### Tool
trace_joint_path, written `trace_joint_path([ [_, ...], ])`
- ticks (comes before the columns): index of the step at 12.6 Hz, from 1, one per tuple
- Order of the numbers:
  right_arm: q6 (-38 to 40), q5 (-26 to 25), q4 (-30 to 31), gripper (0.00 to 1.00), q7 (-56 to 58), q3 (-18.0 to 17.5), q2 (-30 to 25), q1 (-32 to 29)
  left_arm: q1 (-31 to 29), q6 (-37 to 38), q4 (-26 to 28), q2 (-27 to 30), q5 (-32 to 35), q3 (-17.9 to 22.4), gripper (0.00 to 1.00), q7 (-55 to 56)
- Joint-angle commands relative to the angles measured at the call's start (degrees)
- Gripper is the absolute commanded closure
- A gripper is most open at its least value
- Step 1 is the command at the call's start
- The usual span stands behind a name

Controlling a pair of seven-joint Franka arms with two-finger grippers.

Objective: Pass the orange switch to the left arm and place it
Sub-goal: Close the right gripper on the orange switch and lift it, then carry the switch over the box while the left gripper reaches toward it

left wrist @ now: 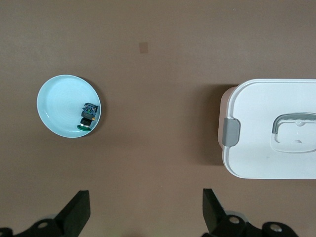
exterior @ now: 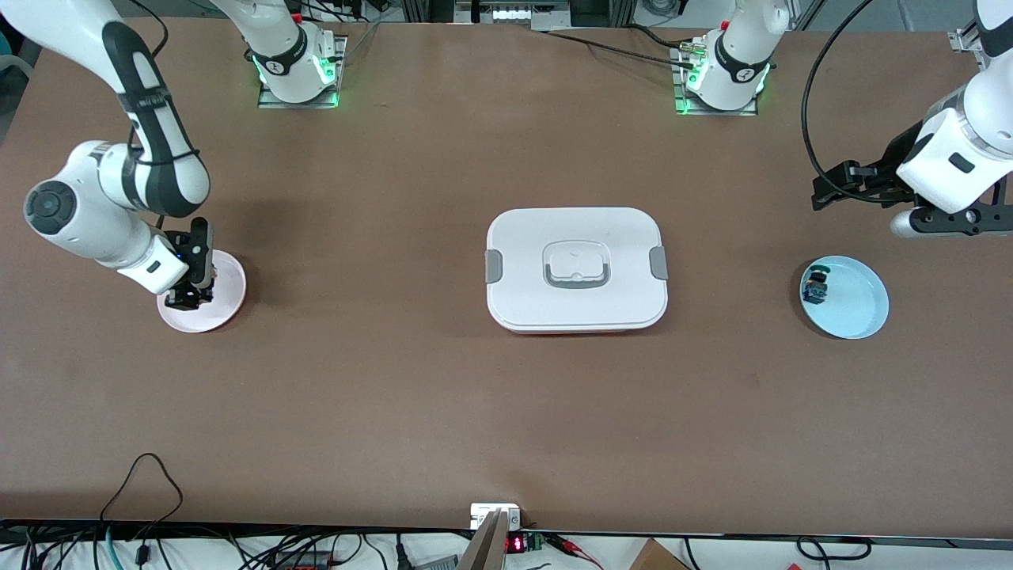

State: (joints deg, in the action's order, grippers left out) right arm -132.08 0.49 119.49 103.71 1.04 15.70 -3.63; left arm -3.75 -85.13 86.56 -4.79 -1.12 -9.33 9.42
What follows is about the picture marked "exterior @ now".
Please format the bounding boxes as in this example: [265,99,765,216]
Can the pink round plate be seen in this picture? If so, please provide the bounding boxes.
[157,249,248,333]

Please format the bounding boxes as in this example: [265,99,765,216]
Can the black cable across table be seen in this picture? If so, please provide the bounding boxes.
[532,24,701,70]

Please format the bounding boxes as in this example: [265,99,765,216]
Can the black curled floor cable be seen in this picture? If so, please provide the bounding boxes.
[795,537,873,561]

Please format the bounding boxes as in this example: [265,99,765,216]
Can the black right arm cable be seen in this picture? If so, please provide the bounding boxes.
[127,0,171,60]

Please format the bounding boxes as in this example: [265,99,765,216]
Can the red clip leads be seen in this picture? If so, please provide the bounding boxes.
[546,534,604,569]

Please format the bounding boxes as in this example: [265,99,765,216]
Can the aluminium frame with light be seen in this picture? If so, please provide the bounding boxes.
[455,0,571,31]

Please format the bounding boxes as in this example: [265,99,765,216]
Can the black base cables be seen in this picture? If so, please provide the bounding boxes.
[313,0,389,48]

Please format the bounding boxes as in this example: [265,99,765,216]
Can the black looped thin cable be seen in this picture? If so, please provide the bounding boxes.
[99,453,184,547]

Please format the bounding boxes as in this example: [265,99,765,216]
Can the grey metal post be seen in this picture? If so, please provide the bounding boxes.
[457,511,509,570]

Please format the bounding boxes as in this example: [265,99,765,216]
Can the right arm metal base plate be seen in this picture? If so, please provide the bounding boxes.
[257,33,347,109]

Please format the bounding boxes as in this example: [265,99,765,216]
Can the small white socket box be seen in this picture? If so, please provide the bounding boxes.
[470,503,522,530]

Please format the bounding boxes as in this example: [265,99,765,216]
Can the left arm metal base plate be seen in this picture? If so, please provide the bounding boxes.
[673,44,759,117]

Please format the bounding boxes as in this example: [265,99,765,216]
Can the brown cardboard box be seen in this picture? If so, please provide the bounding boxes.
[629,538,691,570]

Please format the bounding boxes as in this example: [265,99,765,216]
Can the white lidded storage box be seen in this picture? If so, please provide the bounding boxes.
[484,207,670,336]

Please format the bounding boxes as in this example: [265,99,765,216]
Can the light blue round plate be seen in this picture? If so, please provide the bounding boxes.
[799,255,890,340]

